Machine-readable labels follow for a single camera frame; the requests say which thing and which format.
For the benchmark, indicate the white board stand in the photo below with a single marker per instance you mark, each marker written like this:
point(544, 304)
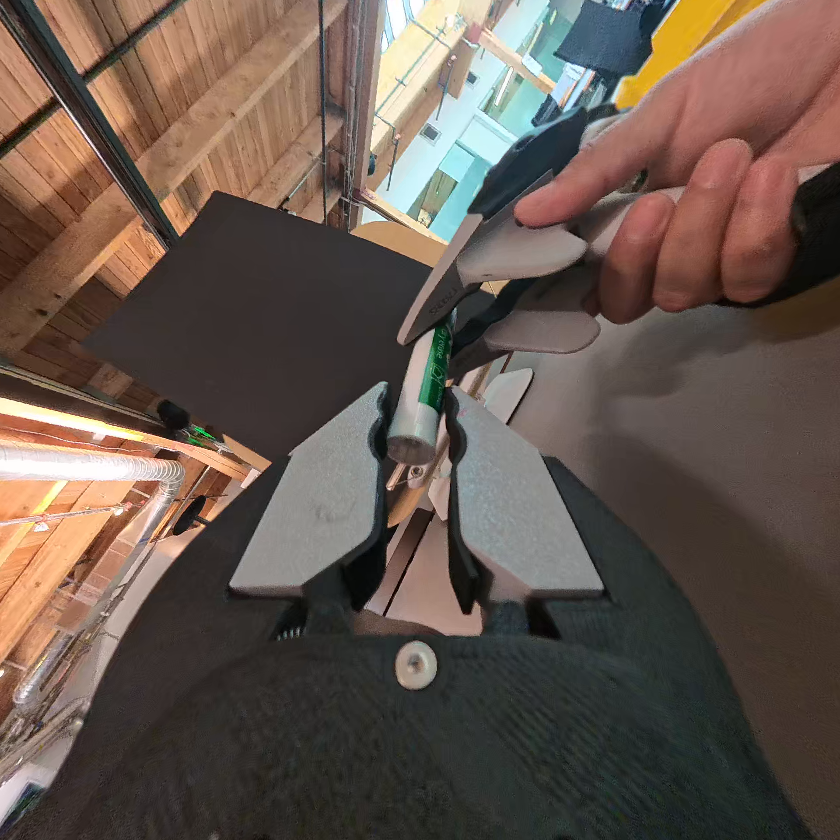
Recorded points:
point(508, 394)

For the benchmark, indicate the green whiteboard marker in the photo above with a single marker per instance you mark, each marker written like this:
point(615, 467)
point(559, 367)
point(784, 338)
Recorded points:
point(423, 387)

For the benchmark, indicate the black wood-framed board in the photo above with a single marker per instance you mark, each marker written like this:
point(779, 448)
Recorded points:
point(262, 315)

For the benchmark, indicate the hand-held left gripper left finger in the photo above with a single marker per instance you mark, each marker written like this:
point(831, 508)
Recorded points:
point(315, 512)

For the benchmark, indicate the silver air duct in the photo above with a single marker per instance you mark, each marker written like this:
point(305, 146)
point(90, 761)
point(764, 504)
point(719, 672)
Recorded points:
point(98, 467)

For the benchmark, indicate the person's right hand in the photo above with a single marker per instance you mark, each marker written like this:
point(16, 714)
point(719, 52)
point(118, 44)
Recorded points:
point(722, 131)

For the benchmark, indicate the yellow plastic bin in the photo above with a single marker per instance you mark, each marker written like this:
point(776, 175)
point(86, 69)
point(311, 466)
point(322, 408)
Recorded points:
point(689, 33)

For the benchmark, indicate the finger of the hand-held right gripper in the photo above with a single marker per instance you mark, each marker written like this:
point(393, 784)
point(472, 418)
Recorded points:
point(485, 249)
point(544, 328)

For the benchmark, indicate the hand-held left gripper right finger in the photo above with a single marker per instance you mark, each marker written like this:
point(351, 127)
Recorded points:
point(518, 512)

